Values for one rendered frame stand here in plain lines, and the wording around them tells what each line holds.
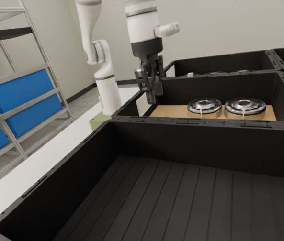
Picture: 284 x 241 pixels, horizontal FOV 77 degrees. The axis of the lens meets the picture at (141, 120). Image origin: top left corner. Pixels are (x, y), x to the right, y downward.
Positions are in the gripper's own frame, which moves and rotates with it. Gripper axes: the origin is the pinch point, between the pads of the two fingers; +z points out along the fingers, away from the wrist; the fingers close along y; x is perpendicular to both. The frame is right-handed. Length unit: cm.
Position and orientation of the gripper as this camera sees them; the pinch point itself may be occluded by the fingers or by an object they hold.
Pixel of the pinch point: (154, 94)
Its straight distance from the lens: 50.0
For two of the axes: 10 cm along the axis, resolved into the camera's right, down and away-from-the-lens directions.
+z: 1.9, 8.6, 4.7
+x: 9.0, 0.5, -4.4
